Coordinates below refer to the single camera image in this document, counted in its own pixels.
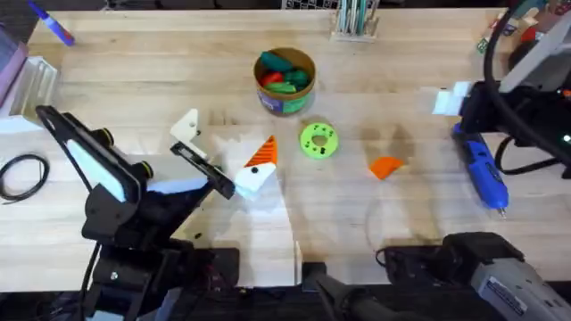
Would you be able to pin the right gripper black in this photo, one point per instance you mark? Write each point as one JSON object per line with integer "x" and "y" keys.
{"x": 482, "y": 111}

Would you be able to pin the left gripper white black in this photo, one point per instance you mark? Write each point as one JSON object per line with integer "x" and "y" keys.
{"x": 160, "y": 209}

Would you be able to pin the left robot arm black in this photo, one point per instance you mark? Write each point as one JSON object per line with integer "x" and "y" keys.
{"x": 134, "y": 285}

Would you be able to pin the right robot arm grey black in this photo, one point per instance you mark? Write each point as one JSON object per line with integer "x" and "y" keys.
{"x": 513, "y": 285}

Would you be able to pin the blue electric screwdriver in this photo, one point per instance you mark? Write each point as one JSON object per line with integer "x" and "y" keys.
{"x": 484, "y": 171}

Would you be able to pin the heap of toy blocks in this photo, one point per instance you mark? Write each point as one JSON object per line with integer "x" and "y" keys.
{"x": 513, "y": 27}

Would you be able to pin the brown tub with toy vegetables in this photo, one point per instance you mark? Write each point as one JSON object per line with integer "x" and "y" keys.
{"x": 285, "y": 80}

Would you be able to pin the green disc with holes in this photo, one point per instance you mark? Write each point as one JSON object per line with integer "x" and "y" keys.
{"x": 319, "y": 151}

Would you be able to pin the orange ribbed wedge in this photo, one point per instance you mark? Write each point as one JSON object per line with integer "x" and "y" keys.
{"x": 383, "y": 167}

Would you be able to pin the small peg rack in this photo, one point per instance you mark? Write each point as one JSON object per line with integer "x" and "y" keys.
{"x": 354, "y": 22}

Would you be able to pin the left wrist black upright plate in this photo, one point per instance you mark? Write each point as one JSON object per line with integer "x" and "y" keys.
{"x": 89, "y": 153}

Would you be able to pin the clear plastic box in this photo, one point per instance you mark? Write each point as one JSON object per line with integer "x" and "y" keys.
{"x": 38, "y": 87}

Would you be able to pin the blue marker pen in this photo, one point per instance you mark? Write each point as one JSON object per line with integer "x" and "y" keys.
{"x": 55, "y": 27}

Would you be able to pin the purple box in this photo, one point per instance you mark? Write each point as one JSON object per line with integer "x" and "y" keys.
{"x": 11, "y": 62}

